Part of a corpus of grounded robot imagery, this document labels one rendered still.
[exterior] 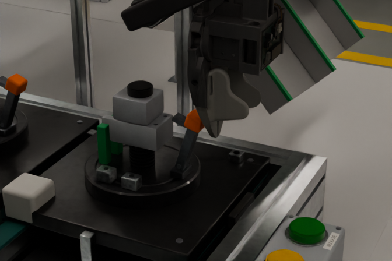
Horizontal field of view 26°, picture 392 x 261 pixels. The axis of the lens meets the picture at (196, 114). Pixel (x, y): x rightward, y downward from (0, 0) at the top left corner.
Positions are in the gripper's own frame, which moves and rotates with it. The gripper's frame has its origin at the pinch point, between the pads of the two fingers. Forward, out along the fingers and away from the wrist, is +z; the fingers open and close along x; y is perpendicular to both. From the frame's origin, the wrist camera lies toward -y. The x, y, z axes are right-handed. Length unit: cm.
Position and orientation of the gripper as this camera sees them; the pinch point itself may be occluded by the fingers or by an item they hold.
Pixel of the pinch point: (209, 124)
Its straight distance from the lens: 95.9
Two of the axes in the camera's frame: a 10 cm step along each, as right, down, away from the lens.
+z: 0.0, 9.0, 4.3
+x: 4.3, -3.9, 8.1
